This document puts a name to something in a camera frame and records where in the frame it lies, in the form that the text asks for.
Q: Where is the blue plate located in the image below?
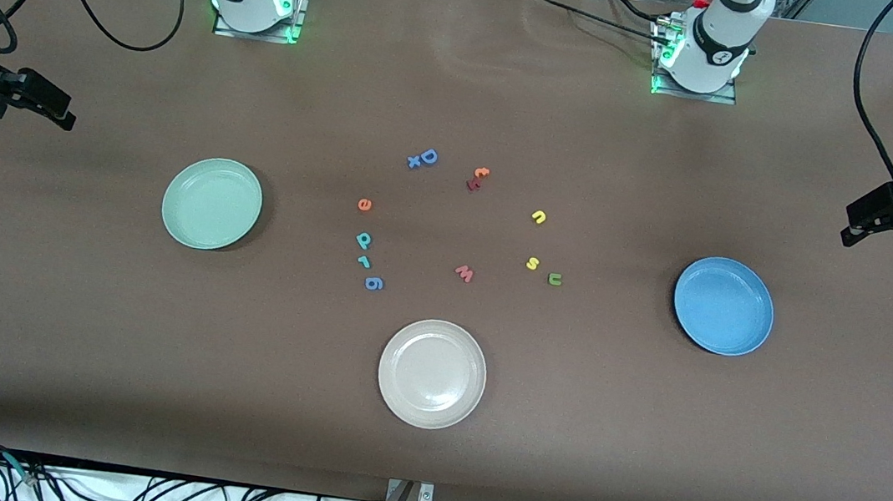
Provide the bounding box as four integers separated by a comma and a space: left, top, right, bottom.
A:
667, 252, 780, 361

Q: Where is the light green plate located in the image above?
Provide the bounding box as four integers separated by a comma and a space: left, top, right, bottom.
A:
158, 153, 267, 256

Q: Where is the brown table cover sheet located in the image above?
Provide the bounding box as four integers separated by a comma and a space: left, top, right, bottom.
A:
0, 0, 893, 501

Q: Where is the beige plate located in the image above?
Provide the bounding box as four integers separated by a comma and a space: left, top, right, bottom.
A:
373, 314, 493, 436

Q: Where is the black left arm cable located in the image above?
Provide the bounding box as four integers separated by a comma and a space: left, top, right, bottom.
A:
839, 0, 893, 195

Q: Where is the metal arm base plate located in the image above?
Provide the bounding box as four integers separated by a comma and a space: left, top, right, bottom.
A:
647, 16, 746, 106
213, 0, 309, 46

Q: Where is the teal cable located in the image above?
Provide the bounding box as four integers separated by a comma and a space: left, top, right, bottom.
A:
0, 450, 42, 486

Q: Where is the thin black cable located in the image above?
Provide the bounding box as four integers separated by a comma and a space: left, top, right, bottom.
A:
532, 0, 670, 45

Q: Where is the silver metal bracket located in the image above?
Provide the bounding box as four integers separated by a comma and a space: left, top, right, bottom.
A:
384, 478, 435, 501

